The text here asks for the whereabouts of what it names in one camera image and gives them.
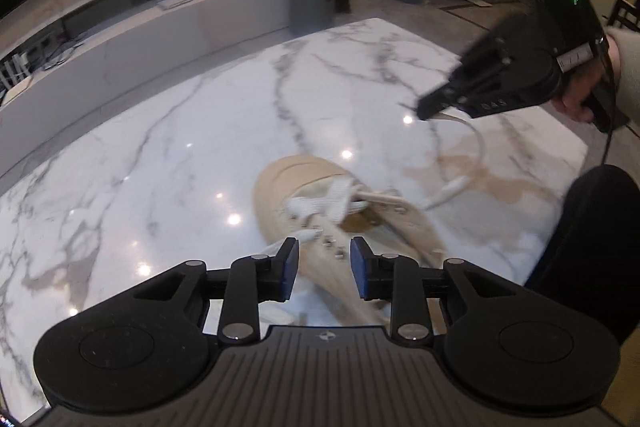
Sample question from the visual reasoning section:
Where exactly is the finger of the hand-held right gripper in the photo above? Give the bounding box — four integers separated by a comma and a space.
416, 37, 509, 111
418, 76, 517, 122

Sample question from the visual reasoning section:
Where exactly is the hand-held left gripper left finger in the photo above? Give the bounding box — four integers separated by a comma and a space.
134, 236, 301, 348

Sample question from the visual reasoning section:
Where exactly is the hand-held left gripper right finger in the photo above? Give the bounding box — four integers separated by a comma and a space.
350, 235, 507, 348

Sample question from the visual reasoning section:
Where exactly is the white shoelace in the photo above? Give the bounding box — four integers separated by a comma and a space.
284, 111, 489, 254

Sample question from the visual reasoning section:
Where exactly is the beige canvas shoe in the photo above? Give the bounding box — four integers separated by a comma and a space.
252, 154, 452, 329

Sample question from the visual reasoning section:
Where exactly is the person's right forearm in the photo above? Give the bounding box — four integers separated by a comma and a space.
606, 26, 640, 88

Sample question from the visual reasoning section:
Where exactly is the person's right hand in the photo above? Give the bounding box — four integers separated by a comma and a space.
551, 51, 626, 124

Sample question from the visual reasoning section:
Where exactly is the flat cardboard sheet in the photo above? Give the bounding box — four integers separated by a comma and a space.
439, 0, 497, 11

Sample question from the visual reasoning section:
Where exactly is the wooden chair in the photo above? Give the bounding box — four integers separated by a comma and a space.
606, 0, 640, 31

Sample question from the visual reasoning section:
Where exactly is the grey stone television console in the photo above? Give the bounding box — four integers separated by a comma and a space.
0, 0, 297, 124

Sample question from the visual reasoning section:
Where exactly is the black soundbar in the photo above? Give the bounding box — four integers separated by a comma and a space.
61, 0, 134, 41

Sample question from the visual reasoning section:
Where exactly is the white router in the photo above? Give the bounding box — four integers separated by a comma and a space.
0, 51, 29, 91

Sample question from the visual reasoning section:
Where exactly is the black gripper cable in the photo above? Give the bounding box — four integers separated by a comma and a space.
596, 126, 617, 168

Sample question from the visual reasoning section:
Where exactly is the tangle of black cables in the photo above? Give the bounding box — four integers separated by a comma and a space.
41, 31, 87, 71

